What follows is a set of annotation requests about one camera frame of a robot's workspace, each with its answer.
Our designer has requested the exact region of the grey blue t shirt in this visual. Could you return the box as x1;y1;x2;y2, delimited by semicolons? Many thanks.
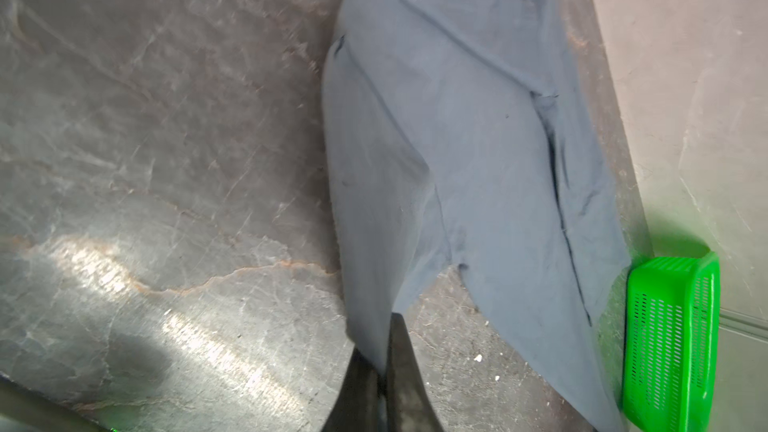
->
322;0;630;431

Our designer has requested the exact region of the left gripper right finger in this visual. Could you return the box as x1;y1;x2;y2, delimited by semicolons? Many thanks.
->
385;313;444;432

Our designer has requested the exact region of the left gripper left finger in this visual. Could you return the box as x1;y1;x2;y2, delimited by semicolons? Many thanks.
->
321;348;380;432

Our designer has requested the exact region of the green plastic basket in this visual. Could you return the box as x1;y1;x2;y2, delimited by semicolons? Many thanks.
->
622;252;721;432

